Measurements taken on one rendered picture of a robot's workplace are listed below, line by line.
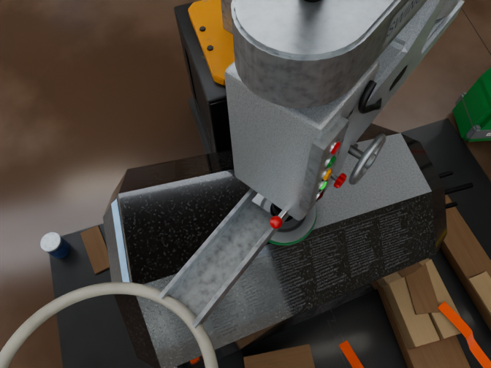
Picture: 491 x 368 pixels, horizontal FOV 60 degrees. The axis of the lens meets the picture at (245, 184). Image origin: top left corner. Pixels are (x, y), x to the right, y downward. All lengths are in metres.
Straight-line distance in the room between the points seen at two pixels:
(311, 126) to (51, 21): 2.95
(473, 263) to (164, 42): 2.31
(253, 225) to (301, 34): 0.65
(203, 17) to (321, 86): 1.44
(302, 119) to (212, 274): 0.55
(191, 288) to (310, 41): 0.72
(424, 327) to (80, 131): 2.16
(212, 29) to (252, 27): 1.36
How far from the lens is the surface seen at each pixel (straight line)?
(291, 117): 0.75
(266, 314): 1.51
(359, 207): 1.47
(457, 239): 2.40
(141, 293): 1.13
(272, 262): 1.42
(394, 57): 1.07
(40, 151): 2.82
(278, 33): 0.64
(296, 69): 0.63
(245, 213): 1.18
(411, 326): 2.07
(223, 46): 1.93
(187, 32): 2.07
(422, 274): 2.13
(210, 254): 1.15
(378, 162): 1.57
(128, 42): 3.18
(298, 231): 1.36
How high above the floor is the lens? 2.14
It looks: 63 degrees down
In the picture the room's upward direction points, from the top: 3 degrees counter-clockwise
